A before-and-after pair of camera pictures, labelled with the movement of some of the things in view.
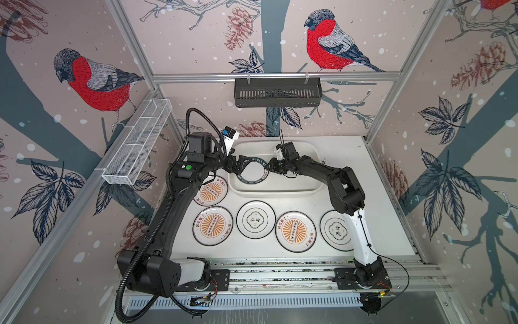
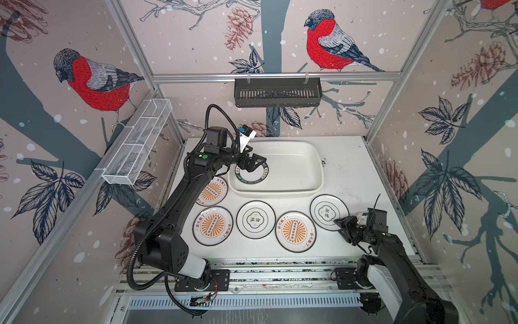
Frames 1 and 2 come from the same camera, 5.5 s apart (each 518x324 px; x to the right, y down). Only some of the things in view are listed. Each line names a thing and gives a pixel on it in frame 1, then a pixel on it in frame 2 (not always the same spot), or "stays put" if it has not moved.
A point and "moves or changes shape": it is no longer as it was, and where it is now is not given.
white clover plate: (336, 231) moves or changes shape
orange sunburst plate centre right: (295, 231) stays put
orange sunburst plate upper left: (212, 193) stays put
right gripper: (274, 165) -> (345, 235)
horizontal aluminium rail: (277, 75) stays put
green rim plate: (255, 171) stays put
